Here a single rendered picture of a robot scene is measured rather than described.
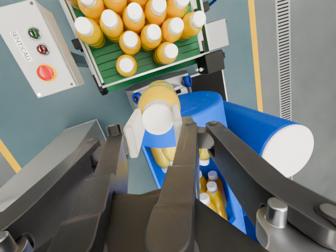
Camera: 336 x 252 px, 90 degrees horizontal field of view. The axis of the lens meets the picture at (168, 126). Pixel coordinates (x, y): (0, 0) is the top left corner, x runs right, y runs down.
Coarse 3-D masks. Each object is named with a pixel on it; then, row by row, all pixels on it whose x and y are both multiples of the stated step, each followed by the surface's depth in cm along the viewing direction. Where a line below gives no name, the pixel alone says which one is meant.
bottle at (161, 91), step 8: (160, 80) 34; (152, 88) 24; (160, 88) 24; (168, 88) 25; (144, 96) 23; (152, 96) 22; (160, 96) 22; (168, 96) 23; (176, 96) 25; (144, 104) 22; (168, 104) 22
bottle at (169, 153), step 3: (168, 147) 52; (171, 147) 52; (174, 147) 53; (162, 150) 54; (165, 150) 53; (168, 150) 53; (171, 150) 53; (174, 150) 53; (165, 153) 54; (168, 153) 53; (171, 153) 53; (174, 153) 53; (165, 156) 55; (168, 156) 54; (171, 156) 54; (168, 159) 56; (171, 159) 55
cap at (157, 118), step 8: (152, 104) 20; (160, 104) 20; (144, 112) 20; (152, 112) 20; (160, 112) 20; (168, 112) 20; (144, 120) 20; (152, 120) 20; (160, 120) 20; (168, 120) 20; (152, 128) 20; (160, 128) 20; (168, 128) 20
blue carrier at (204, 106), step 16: (192, 96) 56; (208, 96) 50; (192, 112) 41; (208, 112) 41; (224, 112) 49; (144, 144) 47; (160, 144) 43; (160, 176) 66; (240, 208) 60; (240, 224) 59
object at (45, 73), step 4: (40, 68) 40; (44, 68) 41; (48, 68) 41; (40, 72) 41; (44, 72) 41; (48, 72) 41; (52, 72) 41; (40, 76) 41; (44, 76) 41; (48, 76) 41; (52, 76) 42
